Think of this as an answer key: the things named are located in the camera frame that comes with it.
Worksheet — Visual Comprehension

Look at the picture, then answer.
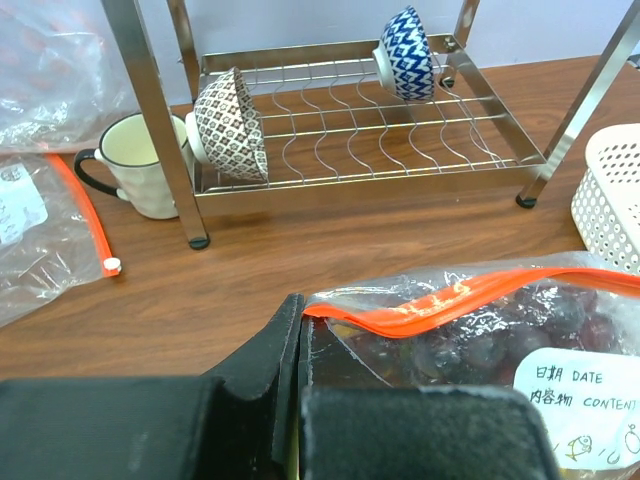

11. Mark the cream enamel mug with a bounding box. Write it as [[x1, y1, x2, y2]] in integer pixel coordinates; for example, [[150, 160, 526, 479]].
[[73, 113, 178, 220]]

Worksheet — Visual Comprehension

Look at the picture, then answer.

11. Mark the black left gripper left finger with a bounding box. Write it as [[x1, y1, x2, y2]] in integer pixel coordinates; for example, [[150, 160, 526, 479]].
[[1, 294, 303, 479]]

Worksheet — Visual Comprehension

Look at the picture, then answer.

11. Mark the crumpled clear bag at back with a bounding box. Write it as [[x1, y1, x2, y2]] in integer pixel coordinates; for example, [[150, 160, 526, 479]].
[[1, 1, 138, 154]]

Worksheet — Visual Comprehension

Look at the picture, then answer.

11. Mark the dark red grape bunch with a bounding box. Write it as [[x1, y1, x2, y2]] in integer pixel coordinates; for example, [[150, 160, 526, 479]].
[[333, 281, 639, 387]]

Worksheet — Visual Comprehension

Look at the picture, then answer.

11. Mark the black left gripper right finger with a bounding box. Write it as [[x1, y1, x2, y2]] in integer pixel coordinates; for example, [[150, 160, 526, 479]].
[[298, 318, 560, 479]]

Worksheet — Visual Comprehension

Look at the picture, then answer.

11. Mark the steel two-tier dish rack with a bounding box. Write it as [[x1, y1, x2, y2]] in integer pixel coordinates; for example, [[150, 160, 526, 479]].
[[103, 1, 639, 250]]

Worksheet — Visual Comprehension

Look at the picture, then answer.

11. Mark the white perforated plastic basket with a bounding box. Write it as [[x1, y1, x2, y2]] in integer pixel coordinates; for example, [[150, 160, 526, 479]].
[[571, 123, 640, 275]]

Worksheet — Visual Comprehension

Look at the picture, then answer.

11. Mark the blue white patterned bowl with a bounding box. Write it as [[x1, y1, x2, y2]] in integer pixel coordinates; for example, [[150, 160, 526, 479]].
[[372, 5, 435, 101]]

